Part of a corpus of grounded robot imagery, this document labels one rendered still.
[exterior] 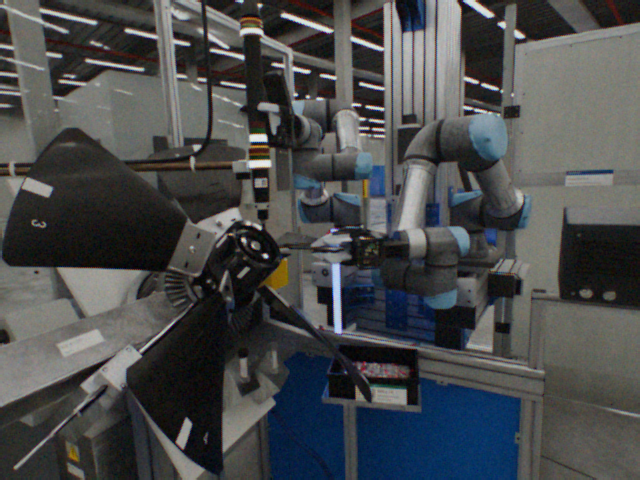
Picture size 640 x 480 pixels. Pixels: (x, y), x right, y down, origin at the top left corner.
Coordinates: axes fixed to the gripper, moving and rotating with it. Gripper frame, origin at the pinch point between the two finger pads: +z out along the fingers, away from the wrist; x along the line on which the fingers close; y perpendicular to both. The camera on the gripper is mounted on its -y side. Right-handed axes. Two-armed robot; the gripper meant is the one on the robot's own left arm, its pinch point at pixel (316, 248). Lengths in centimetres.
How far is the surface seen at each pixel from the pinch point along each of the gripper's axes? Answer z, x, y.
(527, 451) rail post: -50, 53, 14
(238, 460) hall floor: 31, 126, -72
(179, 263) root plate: 27.0, -3.9, 16.4
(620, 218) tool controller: -61, -7, 18
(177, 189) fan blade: 29.7, -14.6, -3.1
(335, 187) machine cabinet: -97, 51, -468
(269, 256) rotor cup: 11.0, -3.3, 14.2
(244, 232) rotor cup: 15.4, -8.1, 13.2
